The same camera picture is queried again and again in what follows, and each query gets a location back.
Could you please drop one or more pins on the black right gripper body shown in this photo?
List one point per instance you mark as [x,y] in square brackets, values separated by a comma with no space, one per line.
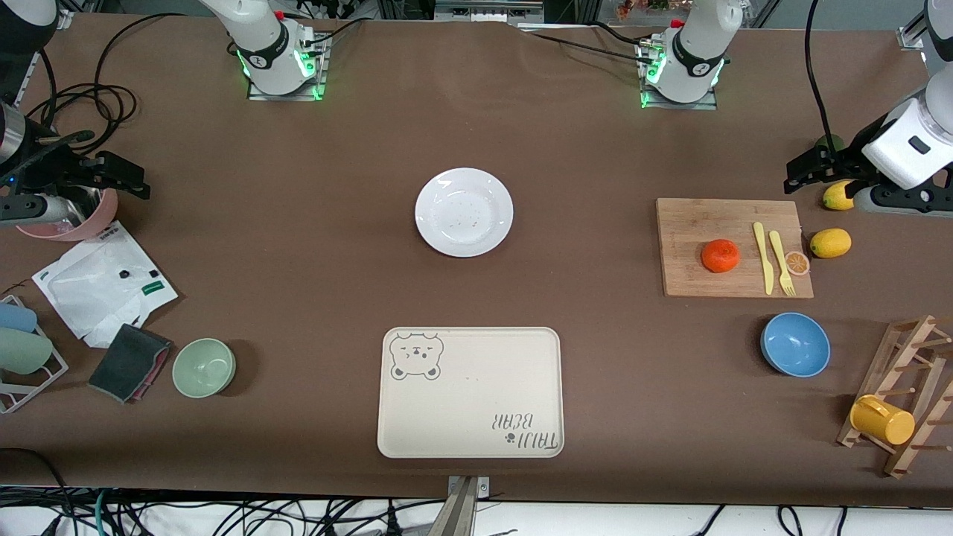
[46,168]

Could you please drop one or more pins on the orange fruit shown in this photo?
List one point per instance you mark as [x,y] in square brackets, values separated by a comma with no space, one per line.
[721,256]

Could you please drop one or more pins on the white round plate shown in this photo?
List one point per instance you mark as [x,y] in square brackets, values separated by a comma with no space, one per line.
[465,219]

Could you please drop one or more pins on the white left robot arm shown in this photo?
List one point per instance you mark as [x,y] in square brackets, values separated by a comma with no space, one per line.
[696,45]

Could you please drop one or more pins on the dark green lime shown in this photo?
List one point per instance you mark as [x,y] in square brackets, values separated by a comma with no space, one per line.
[828,141]

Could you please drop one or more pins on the yellow lemon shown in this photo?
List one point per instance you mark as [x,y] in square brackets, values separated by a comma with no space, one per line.
[837,198]
[830,243]

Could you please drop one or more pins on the pink bowl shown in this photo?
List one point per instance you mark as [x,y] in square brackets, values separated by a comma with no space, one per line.
[98,222]

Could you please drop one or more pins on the orange slice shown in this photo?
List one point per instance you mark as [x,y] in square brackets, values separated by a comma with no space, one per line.
[797,263]

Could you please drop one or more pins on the yellow plastic fork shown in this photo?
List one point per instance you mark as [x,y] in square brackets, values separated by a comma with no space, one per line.
[779,257]

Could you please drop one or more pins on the yellow plastic knife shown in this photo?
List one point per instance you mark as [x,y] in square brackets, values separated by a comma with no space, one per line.
[765,260]

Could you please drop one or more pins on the white plastic bag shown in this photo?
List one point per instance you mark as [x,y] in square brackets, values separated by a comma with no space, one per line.
[89,286]

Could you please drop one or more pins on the aluminium corner strut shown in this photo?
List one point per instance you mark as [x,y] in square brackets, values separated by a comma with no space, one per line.
[912,39]

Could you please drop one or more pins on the light blue cup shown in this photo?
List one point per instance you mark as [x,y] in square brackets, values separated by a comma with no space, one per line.
[16,318]

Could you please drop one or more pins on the wooden cutting board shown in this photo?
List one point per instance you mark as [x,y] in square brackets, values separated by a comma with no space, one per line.
[681,238]

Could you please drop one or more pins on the blue bowl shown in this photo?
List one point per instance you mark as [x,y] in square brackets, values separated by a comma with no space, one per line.
[795,345]

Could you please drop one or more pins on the dark grey cloth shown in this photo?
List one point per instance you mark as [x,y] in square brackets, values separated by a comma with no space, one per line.
[126,363]

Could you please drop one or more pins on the pale green cup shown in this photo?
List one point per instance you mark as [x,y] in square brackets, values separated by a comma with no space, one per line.
[22,351]

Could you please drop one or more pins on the pale green bowl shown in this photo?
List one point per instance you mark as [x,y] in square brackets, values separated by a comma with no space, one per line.
[203,368]

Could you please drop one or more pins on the yellow cup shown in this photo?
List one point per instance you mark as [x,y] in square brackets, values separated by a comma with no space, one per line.
[882,420]

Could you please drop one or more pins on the wooden cup rack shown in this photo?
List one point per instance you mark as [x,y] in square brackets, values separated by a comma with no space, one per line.
[934,417]

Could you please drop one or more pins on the cream bear print tray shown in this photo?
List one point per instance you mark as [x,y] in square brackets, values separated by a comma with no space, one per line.
[469,402]

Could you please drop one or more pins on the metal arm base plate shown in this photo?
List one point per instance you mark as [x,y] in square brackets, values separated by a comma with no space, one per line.
[681,105]
[283,96]

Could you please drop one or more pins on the aluminium frame profile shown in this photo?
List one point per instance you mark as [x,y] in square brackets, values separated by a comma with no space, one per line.
[484,9]

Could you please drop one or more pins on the metal table edge bracket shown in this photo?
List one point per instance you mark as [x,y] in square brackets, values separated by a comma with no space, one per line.
[461,514]

